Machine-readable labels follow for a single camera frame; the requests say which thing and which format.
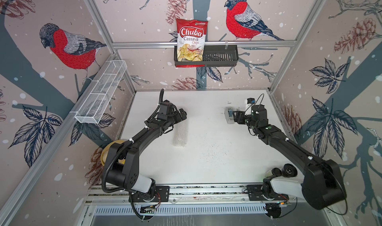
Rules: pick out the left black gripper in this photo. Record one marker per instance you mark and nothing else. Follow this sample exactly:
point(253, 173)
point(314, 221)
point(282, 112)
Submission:
point(178, 117)

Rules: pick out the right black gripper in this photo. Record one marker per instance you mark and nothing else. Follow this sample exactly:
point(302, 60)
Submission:
point(239, 115)

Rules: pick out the clear bubble wrap sheet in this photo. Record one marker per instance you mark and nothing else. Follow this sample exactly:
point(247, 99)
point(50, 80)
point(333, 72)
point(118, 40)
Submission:
point(181, 134)

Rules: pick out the small grey white device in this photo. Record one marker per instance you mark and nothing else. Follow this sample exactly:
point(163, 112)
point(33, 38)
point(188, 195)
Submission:
point(229, 115)

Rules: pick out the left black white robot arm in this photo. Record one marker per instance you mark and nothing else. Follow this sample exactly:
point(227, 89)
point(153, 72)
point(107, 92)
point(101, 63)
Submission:
point(121, 168)

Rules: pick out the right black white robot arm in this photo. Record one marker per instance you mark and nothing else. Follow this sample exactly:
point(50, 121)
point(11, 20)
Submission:
point(322, 183)

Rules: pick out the black lidded cup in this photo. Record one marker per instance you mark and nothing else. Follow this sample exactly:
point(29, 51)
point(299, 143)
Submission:
point(287, 171)

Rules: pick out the yellow steamer basket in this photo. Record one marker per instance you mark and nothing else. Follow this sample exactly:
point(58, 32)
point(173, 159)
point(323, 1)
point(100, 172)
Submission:
point(104, 153)

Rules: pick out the red Chuba cassava chips bag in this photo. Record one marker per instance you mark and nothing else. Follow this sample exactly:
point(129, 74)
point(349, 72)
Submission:
point(191, 38)

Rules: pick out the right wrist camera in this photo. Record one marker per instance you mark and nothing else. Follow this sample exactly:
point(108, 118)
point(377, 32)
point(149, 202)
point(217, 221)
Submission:
point(249, 102)

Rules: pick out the black wire wall basket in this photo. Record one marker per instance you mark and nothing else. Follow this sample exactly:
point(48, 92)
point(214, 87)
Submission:
point(213, 56)

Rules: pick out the white wire mesh shelf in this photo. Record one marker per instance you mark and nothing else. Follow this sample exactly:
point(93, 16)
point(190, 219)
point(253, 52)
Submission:
point(97, 101)

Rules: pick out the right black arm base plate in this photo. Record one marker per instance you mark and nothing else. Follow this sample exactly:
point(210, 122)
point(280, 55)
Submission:
point(258, 192)

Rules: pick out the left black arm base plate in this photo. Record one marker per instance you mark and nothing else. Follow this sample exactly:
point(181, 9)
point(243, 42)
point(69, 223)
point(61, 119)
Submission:
point(161, 194)

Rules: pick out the aluminium front rail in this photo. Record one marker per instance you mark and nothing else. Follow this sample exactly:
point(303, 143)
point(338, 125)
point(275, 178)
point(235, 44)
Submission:
point(222, 193)

